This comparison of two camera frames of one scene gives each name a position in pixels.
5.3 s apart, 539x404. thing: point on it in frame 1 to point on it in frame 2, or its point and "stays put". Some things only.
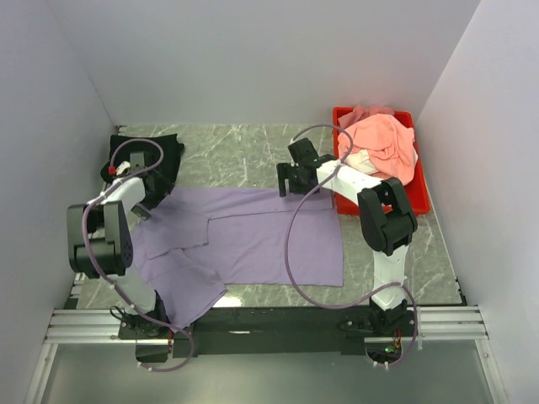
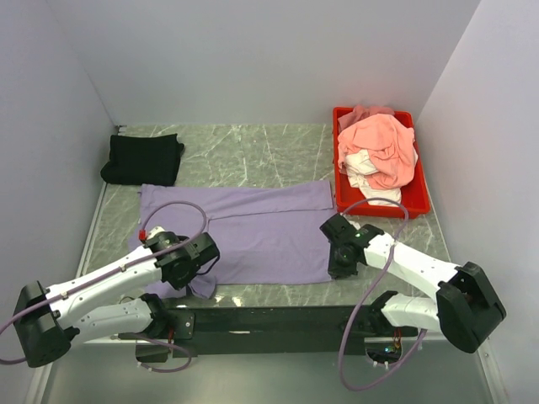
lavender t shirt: (197, 240) stays put
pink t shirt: (387, 140) stays put
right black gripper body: (291, 172) to (338, 264)
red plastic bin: (416, 189) stays put
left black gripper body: (162, 187) to (180, 282)
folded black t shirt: (161, 151) stays put
